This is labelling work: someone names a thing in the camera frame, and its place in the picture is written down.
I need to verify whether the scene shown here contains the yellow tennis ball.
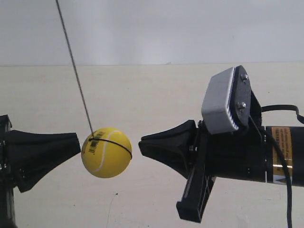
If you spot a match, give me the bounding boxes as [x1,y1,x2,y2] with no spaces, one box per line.
[81,127,133,179]

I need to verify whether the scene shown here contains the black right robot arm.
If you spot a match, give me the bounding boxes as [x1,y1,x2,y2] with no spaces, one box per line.
[138,120,304,223]

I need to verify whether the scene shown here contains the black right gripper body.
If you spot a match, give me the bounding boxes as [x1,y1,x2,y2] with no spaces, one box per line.
[176,120,266,223]

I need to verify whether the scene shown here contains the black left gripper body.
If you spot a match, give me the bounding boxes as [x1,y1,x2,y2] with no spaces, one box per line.
[0,114,17,228]

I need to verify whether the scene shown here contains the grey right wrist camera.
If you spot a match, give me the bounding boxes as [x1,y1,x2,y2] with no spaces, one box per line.
[201,67,238,134]

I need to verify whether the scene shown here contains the black camera cable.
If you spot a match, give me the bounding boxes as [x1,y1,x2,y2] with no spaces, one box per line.
[248,104,304,228]

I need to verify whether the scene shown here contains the black hanging string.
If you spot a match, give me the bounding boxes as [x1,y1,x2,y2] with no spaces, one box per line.
[56,0,133,159]

